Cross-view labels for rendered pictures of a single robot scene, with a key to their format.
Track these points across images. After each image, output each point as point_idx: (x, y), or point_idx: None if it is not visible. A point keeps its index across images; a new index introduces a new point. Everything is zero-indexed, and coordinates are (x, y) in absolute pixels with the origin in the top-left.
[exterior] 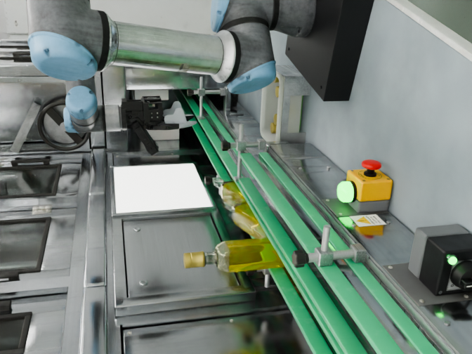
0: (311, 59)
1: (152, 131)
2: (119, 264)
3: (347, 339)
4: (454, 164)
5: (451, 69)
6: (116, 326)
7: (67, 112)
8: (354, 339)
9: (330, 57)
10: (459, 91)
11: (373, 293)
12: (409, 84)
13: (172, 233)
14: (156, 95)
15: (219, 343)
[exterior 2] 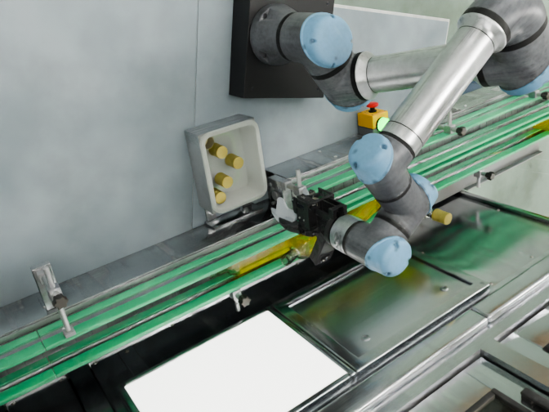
0: (298, 75)
1: None
2: (439, 310)
3: (470, 144)
4: None
5: (391, 24)
6: (497, 287)
7: (403, 239)
8: (468, 143)
9: None
10: (399, 32)
11: (457, 122)
12: (366, 47)
13: (349, 311)
14: (295, 198)
15: (449, 249)
